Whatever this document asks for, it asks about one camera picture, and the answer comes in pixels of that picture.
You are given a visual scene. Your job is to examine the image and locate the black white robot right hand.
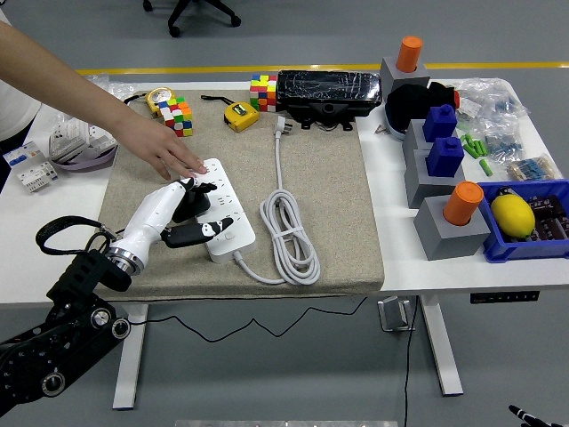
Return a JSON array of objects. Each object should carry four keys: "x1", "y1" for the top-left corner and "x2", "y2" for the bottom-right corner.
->
[{"x1": 509, "y1": 403, "x2": 552, "y2": 427}]

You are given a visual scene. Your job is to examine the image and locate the person's hand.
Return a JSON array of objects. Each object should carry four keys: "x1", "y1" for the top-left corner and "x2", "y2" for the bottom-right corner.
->
[{"x1": 126, "y1": 116, "x2": 209, "y2": 182}]

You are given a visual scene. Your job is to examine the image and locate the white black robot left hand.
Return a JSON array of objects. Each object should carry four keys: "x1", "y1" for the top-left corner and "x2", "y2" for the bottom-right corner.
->
[{"x1": 116, "y1": 176, "x2": 236, "y2": 268}]

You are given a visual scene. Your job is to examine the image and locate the black plug adapter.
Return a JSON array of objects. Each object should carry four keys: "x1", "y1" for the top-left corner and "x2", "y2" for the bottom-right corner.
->
[{"x1": 172, "y1": 189, "x2": 212, "y2": 223}]

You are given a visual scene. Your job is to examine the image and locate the white power strip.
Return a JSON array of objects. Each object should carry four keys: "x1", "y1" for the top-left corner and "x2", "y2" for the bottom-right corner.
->
[{"x1": 188, "y1": 157, "x2": 258, "y2": 264}]

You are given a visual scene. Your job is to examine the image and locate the black plug cord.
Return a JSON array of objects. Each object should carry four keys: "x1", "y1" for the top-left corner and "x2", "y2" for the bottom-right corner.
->
[{"x1": 144, "y1": 296, "x2": 371, "y2": 344}]

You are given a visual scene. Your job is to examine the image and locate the colourful puzzle cube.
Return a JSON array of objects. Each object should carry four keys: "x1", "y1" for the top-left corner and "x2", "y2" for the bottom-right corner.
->
[
  {"x1": 157, "y1": 96, "x2": 195, "y2": 138},
  {"x1": 248, "y1": 73, "x2": 278, "y2": 113}
]

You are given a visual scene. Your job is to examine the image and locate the yellow tape measure clear face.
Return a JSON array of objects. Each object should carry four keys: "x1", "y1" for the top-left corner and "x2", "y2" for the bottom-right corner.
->
[{"x1": 124, "y1": 86, "x2": 178, "y2": 119}]

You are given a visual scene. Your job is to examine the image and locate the white socket panel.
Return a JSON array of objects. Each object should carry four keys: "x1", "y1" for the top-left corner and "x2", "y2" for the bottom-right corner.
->
[
  {"x1": 86, "y1": 123, "x2": 117, "y2": 152},
  {"x1": 47, "y1": 116, "x2": 90, "y2": 162}
]

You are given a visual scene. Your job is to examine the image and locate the empty clear plastic bag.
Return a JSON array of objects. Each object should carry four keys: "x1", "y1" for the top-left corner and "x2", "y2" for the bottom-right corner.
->
[{"x1": 106, "y1": 80, "x2": 137, "y2": 107}]

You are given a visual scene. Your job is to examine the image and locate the yellow tape measure black window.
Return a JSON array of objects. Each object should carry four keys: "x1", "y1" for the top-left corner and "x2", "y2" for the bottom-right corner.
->
[{"x1": 200, "y1": 93, "x2": 260, "y2": 133}]

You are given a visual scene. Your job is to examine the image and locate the clear bag of screws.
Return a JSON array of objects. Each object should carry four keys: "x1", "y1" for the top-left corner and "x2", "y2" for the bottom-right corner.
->
[{"x1": 83, "y1": 74, "x2": 111, "y2": 93}]

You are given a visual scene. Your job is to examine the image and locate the white table leg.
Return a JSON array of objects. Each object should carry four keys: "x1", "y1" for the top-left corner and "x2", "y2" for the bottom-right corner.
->
[
  {"x1": 111, "y1": 304, "x2": 148, "y2": 411},
  {"x1": 418, "y1": 293, "x2": 465, "y2": 397}
]

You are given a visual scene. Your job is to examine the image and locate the black table control panel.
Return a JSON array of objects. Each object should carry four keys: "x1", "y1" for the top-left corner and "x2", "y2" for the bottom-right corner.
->
[{"x1": 469, "y1": 290, "x2": 541, "y2": 306}]

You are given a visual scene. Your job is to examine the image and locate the white circuit breaker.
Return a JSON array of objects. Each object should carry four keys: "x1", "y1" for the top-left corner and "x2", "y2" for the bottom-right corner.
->
[{"x1": 2, "y1": 141, "x2": 60, "y2": 195}]

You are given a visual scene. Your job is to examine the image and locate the black office chair base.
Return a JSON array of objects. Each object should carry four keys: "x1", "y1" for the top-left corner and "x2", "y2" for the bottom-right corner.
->
[{"x1": 141, "y1": 0, "x2": 243, "y2": 39}]

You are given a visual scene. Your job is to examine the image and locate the grey-brown mat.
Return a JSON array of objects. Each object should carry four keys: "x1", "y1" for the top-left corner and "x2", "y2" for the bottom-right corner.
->
[{"x1": 96, "y1": 88, "x2": 386, "y2": 300}]

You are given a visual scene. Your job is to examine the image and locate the blue plastic bin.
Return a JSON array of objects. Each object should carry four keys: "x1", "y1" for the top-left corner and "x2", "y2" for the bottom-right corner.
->
[{"x1": 476, "y1": 178, "x2": 569, "y2": 263}]

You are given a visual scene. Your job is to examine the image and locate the silver metal hook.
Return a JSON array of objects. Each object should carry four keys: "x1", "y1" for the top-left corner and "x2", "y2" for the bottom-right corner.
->
[{"x1": 377, "y1": 296, "x2": 416, "y2": 334}]

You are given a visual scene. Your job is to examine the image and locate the black wrapped box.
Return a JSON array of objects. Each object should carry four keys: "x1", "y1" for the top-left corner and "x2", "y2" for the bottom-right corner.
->
[{"x1": 275, "y1": 69, "x2": 383, "y2": 119}]

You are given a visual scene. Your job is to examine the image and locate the grey block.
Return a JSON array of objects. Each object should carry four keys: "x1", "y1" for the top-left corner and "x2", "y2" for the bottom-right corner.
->
[
  {"x1": 379, "y1": 56, "x2": 431, "y2": 93},
  {"x1": 404, "y1": 149, "x2": 467, "y2": 209},
  {"x1": 402, "y1": 117, "x2": 436, "y2": 159},
  {"x1": 413, "y1": 194, "x2": 493, "y2": 262}
]

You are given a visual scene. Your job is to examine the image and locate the yellow lemon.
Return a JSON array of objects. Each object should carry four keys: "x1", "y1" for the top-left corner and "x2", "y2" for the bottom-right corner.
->
[{"x1": 490, "y1": 193, "x2": 536, "y2": 237}]

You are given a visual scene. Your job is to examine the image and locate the orange cylinder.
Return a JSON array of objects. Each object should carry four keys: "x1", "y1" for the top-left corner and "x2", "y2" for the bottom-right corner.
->
[
  {"x1": 443, "y1": 180, "x2": 485, "y2": 226},
  {"x1": 396, "y1": 35, "x2": 423, "y2": 73}
]

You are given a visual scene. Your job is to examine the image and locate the white round base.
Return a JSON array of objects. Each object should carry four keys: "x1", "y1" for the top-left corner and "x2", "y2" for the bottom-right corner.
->
[{"x1": 385, "y1": 110, "x2": 413, "y2": 142}]

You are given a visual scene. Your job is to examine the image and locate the bag of tan resistors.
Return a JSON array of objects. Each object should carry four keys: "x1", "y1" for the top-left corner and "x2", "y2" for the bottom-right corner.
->
[{"x1": 505, "y1": 153, "x2": 563, "y2": 182}]

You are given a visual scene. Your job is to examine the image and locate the black cloth cap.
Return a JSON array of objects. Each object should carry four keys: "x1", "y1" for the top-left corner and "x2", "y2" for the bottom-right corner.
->
[{"x1": 385, "y1": 81, "x2": 458, "y2": 130}]

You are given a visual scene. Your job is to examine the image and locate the blue block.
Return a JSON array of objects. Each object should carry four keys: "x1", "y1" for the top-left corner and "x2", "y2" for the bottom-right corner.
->
[
  {"x1": 425, "y1": 135, "x2": 465, "y2": 179},
  {"x1": 421, "y1": 104, "x2": 459, "y2": 143}
]

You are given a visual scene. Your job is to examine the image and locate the bag of blue resistors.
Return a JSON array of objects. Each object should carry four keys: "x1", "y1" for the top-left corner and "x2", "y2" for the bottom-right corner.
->
[{"x1": 483, "y1": 126, "x2": 523, "y2": 160}]

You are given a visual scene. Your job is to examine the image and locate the large clear parts bag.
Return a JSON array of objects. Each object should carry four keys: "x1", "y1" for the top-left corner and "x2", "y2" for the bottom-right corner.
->
[{"x1": 453, "y1": 77, "x2": 531, "y2": 130}]

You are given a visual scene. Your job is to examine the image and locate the white power strip cord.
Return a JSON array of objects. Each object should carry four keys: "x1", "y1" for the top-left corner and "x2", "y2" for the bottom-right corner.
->
[{"x1": 233, "y1": 114, "x2": 322, "y2": 286}]

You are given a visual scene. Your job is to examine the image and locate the black hanging cable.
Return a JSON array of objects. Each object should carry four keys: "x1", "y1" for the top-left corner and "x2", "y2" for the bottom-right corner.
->
[{"x1": 402, "y1": 298, "x2": 419, "y2": 427}]

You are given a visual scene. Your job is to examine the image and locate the black plastic bracket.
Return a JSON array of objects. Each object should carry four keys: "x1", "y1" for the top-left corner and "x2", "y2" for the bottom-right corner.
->
[{"x1": 284, "y1": 101, "x2": 360, "y2": 133}]

